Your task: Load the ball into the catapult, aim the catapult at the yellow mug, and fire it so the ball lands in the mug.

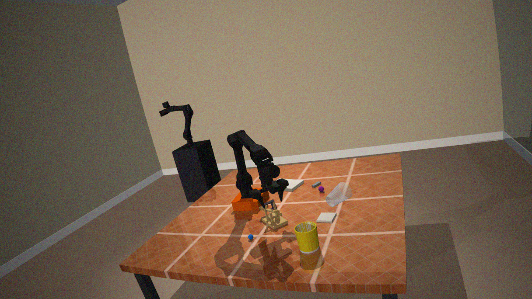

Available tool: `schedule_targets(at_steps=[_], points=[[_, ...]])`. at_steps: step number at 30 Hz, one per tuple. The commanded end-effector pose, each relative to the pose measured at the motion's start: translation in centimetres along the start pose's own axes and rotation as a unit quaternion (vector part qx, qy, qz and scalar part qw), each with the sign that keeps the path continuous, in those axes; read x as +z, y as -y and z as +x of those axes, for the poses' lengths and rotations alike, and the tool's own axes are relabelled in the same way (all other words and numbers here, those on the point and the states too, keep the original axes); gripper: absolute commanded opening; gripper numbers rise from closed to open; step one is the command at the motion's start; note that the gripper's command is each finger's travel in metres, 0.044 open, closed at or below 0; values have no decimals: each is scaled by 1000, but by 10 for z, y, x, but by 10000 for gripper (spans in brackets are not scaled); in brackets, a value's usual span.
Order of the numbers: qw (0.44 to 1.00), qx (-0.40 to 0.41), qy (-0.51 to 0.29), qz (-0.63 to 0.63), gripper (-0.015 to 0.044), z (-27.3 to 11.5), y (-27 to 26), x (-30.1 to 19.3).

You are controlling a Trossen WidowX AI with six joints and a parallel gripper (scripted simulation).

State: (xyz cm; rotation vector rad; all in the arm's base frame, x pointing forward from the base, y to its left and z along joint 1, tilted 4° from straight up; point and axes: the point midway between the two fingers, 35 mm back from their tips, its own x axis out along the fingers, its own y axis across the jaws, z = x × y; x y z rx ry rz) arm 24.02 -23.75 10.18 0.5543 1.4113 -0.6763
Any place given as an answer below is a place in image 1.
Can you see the yellow open cylindrical cup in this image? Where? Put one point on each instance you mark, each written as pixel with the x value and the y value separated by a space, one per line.
pixel 307 237

